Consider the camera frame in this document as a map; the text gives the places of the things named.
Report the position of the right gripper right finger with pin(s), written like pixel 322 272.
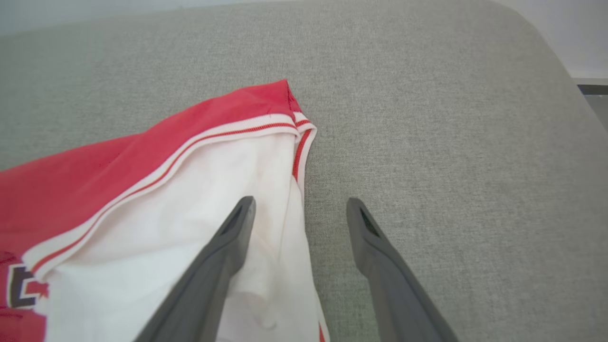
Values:
pixel 394 289

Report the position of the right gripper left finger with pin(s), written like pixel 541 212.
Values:
pixel 204 289

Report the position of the red white jersey with number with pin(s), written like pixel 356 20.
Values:
pixel 95 180

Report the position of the grey fabric sofa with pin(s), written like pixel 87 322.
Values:
pixel 427 118

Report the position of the dark wall baseboard strip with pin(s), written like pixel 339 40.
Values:
pixel 593 89

